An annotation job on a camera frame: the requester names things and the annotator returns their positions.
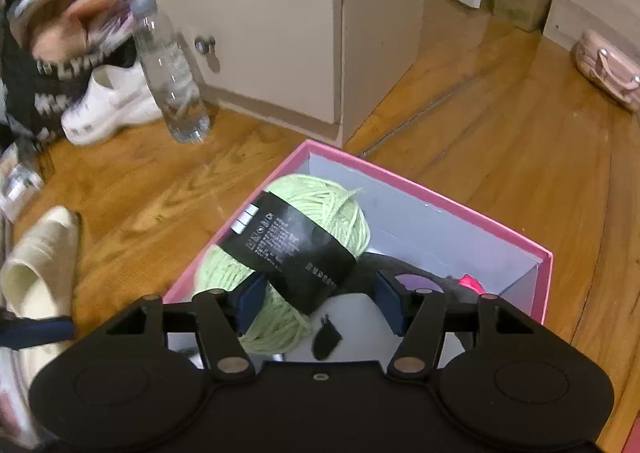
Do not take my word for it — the white clog shoe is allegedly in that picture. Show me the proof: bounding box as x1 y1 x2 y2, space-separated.
61 62 163 147

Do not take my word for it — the black printed tote bag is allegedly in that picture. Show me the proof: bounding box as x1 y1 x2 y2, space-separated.
1 0 136 141

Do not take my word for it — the pink small suitcase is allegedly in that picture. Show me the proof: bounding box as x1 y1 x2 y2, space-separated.
572 30 639 114

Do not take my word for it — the Kuromi plush doll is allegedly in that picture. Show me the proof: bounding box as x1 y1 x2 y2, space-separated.
284 251 485 364

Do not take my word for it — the pink SRSOO box lid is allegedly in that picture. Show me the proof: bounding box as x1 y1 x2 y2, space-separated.
620 414 640 453

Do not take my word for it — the green yarn ball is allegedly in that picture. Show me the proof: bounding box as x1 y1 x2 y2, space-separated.
194 174 371 355

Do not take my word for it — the beige slipper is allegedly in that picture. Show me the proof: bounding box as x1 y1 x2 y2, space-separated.
0 204 83 384

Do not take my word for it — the beige drawer cabinet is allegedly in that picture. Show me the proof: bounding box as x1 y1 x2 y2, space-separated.
156 0 424 147

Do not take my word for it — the pink open box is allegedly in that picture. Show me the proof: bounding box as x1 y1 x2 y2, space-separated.
162 139 554 364

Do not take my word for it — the clear plastic water bottle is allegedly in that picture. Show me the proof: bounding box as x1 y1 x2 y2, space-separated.
130 0 210 143

